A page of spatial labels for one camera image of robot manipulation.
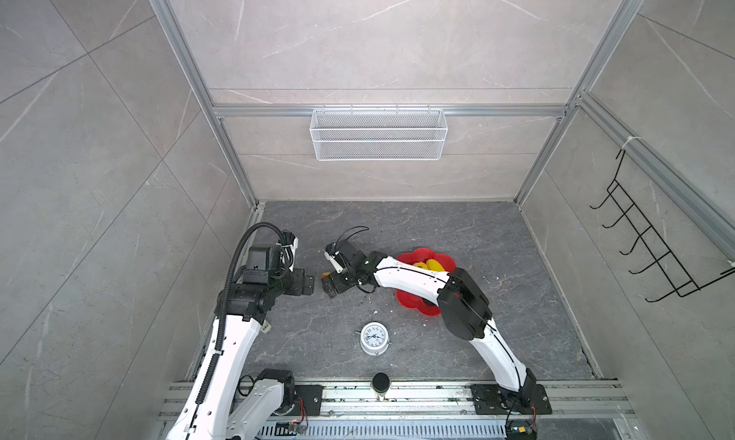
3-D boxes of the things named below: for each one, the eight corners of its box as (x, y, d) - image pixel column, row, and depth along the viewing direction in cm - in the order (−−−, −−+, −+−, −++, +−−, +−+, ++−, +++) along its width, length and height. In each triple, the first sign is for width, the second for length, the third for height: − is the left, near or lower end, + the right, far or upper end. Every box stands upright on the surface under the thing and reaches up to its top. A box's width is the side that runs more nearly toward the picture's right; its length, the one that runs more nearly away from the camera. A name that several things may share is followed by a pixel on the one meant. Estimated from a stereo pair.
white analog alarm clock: (369, 361, 82) (369, 357, 78) (355, 336, 86) (354, 330, 83) (393, 346, 84) (394, 341, 81) (378, 322, 89) (378, 316, 86)
